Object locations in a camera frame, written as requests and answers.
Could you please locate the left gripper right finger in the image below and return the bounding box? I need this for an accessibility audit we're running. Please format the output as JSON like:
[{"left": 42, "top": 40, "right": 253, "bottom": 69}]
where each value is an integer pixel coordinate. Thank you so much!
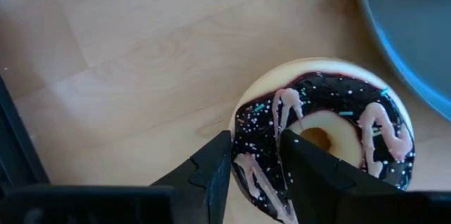
[{"left": 277, "top": 129, "right": 403, "bottom": 224}]

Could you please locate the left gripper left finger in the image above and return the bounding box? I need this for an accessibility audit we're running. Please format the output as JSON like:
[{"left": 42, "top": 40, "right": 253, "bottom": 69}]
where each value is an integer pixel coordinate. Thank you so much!
[{"left": 150, "top": 130, "right": 233, "bottom": 224}]

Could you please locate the chocolate donut with pink drizzle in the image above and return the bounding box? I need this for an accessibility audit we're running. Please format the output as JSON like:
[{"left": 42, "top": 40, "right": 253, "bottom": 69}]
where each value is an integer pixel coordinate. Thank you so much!
[{"left": 228, "top": 56, "right": 417, "bottom": 224}]

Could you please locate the grey woven round placemat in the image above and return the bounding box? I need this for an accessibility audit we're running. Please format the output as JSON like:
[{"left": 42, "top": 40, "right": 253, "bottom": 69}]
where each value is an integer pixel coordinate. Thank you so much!
[{"left": 353, "top": 0, "right": 451, "bottom": 123}]

